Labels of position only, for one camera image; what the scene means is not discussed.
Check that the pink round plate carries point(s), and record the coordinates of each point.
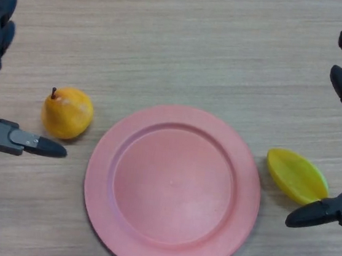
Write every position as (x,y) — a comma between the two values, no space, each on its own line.
(173,190)

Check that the yellow starfruit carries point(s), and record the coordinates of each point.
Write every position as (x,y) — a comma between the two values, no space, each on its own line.
(298,176)

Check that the yellow pear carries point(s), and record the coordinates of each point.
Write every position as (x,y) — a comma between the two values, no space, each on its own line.
(67,113)

